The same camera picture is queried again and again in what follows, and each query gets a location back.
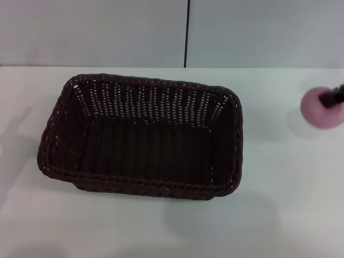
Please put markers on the pink toy peach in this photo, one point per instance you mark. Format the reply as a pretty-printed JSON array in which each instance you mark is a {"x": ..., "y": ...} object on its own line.
[{"x": 313, "y": 113}]

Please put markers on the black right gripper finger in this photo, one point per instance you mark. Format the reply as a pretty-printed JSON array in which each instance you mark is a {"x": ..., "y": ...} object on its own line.
[{"x": 332, "y": 99}]

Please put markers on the dark brown woven basket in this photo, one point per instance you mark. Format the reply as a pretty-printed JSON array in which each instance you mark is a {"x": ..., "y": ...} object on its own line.
[{"x": 147, "y": 150}]

